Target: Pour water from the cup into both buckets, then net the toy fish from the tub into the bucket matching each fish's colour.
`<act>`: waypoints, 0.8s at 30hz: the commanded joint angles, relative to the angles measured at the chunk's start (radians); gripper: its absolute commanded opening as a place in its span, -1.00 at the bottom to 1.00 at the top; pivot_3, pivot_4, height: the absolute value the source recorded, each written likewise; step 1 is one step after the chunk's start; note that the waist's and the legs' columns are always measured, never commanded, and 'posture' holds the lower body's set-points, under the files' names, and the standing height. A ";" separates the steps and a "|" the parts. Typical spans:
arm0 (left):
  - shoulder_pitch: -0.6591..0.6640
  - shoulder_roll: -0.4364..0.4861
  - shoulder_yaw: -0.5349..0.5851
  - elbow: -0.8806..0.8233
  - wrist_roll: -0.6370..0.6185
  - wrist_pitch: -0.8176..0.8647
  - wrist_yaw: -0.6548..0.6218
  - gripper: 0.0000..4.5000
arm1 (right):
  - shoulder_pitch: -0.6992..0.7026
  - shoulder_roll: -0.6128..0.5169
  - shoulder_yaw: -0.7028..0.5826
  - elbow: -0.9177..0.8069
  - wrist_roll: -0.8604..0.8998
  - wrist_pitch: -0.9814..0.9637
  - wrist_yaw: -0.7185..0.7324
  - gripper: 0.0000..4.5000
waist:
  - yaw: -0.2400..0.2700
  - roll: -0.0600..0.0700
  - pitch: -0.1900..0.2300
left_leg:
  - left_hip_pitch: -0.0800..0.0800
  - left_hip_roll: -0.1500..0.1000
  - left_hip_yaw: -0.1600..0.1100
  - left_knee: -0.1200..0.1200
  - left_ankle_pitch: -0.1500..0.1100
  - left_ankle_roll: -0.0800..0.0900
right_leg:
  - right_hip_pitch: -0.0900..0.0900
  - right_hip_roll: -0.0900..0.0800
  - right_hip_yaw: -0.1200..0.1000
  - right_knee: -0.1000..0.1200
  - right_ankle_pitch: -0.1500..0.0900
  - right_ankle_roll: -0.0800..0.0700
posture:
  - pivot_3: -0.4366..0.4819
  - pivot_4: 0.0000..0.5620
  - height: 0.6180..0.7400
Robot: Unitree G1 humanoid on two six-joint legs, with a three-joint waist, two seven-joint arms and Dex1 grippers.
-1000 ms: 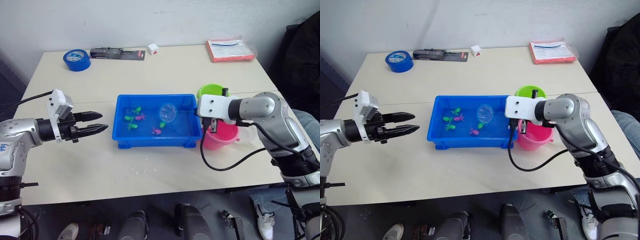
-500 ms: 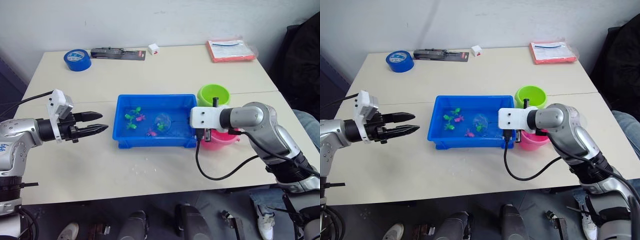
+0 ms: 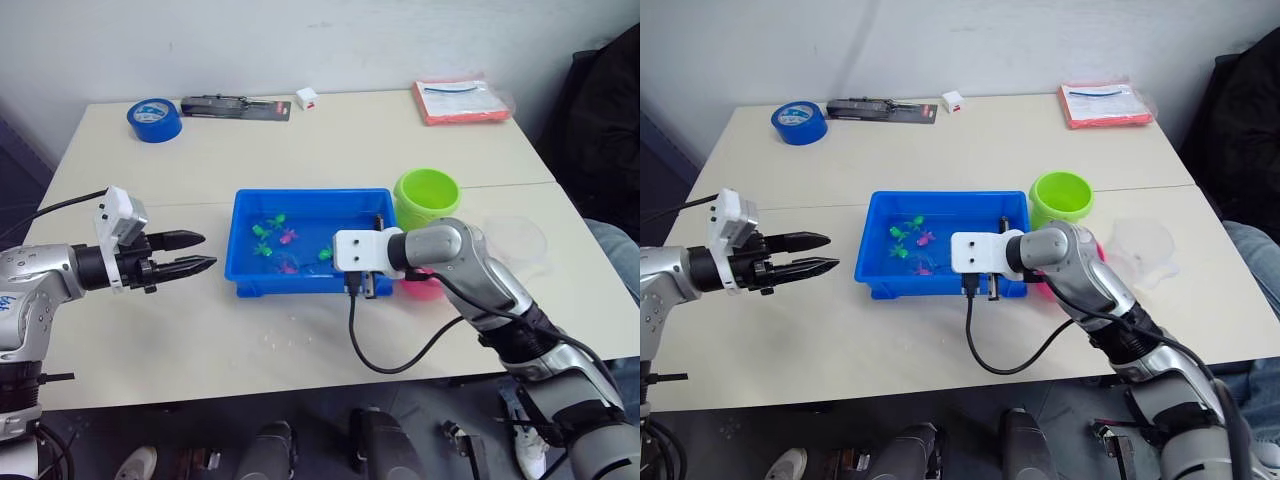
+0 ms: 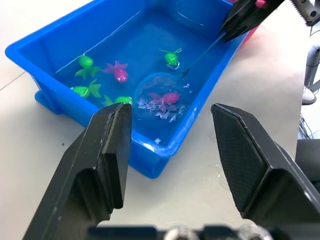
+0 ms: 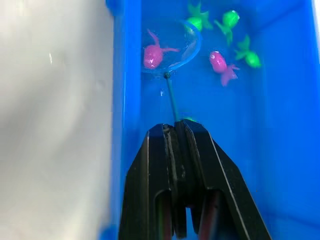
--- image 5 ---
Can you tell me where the green toy fish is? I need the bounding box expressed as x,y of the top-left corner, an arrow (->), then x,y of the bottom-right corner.
213,9 -> 241,46
234,34 -> 263,69
185,0 -> 214,32

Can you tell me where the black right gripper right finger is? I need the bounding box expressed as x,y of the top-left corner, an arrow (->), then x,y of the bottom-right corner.
174,119 -> 273,240

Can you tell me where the blue plastic tub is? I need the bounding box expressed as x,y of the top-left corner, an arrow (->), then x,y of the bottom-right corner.
98,0 -> 320,240

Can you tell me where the pink toy fish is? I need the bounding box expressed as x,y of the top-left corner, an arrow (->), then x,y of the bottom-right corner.
208,50 -> 241,88
143,28 -> 181,70

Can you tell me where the small blue fishing net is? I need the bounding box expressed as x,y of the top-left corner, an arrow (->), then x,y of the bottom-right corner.
141,18 -> 203,121

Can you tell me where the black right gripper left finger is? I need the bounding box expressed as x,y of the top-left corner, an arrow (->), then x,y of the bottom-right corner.
117,123 -> 181,240

